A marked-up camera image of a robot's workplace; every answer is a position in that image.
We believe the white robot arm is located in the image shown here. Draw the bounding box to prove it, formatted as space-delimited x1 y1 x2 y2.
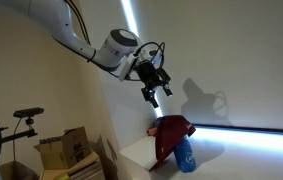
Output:
0 0 172 108

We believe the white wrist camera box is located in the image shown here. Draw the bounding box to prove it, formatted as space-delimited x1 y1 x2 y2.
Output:
119 54 138 81

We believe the maroon baseball cap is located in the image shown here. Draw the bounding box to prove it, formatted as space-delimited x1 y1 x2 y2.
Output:
150 115 196 171

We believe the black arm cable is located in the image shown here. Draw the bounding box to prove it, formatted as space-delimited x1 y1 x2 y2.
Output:
132 41 166 68

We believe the black camera on stand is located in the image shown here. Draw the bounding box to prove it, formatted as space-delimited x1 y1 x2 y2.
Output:
0 107 44 144

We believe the brown box on floor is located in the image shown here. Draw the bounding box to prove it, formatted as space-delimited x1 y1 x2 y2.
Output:
0 161 39 180

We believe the blue bottle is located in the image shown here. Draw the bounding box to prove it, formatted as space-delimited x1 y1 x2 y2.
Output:
173 135 196 173

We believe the open cardboard box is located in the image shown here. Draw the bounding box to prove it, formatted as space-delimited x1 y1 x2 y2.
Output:
34 127 92 170

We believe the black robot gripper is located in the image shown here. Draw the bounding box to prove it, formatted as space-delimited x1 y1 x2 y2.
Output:
136 61 173 108

